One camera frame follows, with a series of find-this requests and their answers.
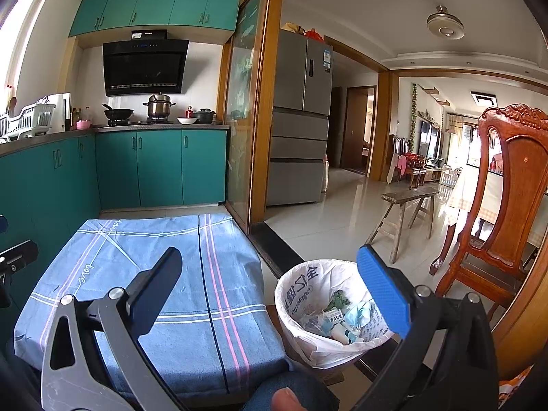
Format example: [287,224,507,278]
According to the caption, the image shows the green wrapper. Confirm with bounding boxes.
[325,291,354,311]

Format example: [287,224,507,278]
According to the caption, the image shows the gas stove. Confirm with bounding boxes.
[107,117,176,127]

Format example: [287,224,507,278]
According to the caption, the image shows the teal cabinets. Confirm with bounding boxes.
[0,124,231,309]
[68,0,244,38]

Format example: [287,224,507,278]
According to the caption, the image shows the carved red-brown wooden chair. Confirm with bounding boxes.
[434,103,548,322]

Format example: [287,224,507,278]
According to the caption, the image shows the light blue plastic bag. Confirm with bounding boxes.
[342,302,377,330]

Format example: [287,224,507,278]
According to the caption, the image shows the ceiling fan light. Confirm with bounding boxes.
[427,5,465,40]

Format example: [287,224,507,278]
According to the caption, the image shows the white dish rack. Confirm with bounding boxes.
[0,98,56,142]

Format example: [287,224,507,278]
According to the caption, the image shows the wood-framed sliding glass door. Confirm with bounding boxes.
[223,0,285,227]

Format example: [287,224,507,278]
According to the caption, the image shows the teal upper cabinets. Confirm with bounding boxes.
[68,0,244,38]

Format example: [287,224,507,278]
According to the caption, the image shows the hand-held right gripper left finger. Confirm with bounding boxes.
[40,246,189,411]

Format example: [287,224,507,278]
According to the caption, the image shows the white kitchen appliance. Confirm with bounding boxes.
[45,92,71,133]

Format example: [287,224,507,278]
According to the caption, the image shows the white-lined trash bin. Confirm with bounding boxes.
[274,259,397,369]

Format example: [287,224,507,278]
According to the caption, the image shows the television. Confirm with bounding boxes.
[420,120,441,159]

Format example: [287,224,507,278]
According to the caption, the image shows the brown wooden door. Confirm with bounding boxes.
[346,87,377,176]

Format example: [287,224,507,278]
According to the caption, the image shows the wooden bench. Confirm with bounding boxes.
[366,186,441,264]

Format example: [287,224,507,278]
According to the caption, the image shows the hanging green vine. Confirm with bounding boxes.
[410,83,418,150]

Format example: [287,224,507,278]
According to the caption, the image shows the blue striped cloth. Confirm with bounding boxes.
[13,213,292,399]

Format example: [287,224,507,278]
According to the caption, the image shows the black range hood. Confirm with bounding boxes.
[103,29,190,97]

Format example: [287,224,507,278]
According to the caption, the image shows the steel stock pot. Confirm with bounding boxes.
[142,93,177,118]

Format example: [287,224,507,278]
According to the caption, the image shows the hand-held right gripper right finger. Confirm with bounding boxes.
[355,244,499,411]

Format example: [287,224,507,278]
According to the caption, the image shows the orange patterned cloth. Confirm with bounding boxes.
[499,366,534,411]

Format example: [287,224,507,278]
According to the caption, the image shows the black wok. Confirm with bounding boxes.
[102,103,134,121]

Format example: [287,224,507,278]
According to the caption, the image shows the dining table with cloth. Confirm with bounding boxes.
[429,171,548,275]

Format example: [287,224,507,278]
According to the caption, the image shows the person's leg in jeans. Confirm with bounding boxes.
[242,370,343,411]

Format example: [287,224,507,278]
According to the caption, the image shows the person's right hand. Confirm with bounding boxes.
[271,387,306,411]

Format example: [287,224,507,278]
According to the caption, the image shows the silver refrigerator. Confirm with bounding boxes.
[266,30,334,207]

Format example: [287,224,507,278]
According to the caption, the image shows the teal lower cabinets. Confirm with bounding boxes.
[0,124,231,309]

